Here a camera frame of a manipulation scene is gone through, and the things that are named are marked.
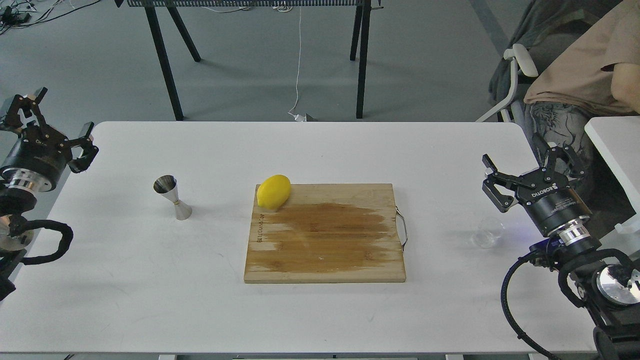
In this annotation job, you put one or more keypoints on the small clear glass cup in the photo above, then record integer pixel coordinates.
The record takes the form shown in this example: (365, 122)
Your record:
(488, 233)

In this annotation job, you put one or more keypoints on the white side table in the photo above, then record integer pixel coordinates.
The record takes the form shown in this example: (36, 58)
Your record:
(617, 138)

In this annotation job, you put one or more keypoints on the yellow lemon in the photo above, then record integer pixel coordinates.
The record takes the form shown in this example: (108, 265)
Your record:
(273, 192)

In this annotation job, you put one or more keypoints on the steel double jigger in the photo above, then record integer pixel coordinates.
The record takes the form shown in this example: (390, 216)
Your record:
(167, 186)

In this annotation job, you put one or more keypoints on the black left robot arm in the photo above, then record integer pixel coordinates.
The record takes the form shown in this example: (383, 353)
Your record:
(17, 232)

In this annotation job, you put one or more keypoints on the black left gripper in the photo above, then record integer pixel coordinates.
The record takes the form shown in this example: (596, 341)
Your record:
(37, 161)

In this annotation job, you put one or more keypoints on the wooden cutting board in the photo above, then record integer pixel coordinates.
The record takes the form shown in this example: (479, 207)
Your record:
(327, 234)

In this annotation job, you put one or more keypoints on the black metal table frame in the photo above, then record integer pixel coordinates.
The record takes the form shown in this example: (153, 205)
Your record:
(255, 47)

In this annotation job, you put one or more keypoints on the white office chair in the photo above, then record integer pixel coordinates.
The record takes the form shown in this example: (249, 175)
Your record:
(520, 63)

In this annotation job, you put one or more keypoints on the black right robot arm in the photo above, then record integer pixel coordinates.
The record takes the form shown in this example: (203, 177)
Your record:
(604, 281)

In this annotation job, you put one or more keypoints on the seated person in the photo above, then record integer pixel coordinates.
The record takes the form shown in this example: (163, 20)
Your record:
(587, 55)

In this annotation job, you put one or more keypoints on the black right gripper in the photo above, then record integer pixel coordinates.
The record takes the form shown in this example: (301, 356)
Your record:
(545, 193)

